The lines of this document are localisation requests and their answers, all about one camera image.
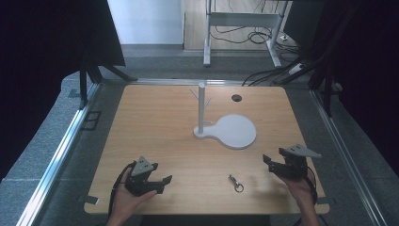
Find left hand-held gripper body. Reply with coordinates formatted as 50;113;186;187
124;155;159;198

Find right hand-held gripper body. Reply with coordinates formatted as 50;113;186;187
275;143;323;181

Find person's right hand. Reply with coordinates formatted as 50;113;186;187
275;171;317;207

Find person's left hand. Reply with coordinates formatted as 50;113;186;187
110;169;158;218

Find white hook stand with round base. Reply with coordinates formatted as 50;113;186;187
189;81;258;151

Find black metal stand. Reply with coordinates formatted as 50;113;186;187
271;6;359;118
78;51;138;110

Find white power strip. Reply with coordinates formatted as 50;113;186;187
287;62;304;76

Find black curtain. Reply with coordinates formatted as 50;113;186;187
283;0;399;178
0;0;126;183

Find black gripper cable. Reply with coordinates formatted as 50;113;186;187
304;165;319;205
107;160;138;220

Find metal keychain with ring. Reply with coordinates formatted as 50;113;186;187
228;173;246;194

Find aluminium floor rail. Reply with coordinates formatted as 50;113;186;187
16;82;102;226
310;89;390;226

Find black floor cables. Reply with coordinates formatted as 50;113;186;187
209;0;314;88

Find white metal desk frame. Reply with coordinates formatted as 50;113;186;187
202;0;289;69

